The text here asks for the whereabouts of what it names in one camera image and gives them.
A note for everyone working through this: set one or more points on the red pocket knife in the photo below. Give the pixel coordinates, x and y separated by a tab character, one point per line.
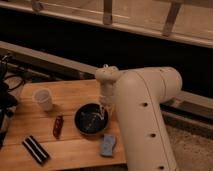
57	126

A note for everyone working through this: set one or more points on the black equipment with cables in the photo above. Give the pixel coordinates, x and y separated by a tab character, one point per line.
7	100

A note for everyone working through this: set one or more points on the translucent plastic cup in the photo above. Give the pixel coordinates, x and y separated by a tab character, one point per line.
43	98

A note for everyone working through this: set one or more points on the black ceramic bowl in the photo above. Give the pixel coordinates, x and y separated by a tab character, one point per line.
87	119

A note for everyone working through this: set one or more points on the wooden table board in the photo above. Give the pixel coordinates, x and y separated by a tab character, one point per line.
71	150

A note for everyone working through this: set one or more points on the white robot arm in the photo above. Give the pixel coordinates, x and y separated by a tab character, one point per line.
136	96

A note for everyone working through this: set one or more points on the black white striped block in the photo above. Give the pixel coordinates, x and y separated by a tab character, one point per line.
39	154

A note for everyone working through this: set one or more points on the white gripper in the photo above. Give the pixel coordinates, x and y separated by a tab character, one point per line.
106	97

